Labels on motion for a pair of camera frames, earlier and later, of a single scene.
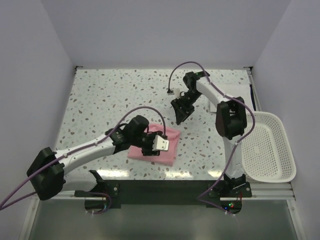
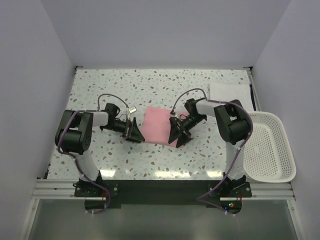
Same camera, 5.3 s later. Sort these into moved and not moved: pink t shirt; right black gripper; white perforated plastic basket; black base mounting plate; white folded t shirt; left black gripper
Moved: right black gripper; pink t shirt; left black gripper
Not moved: white perforated plastic basket; black base mounting plate; white folded t shirt
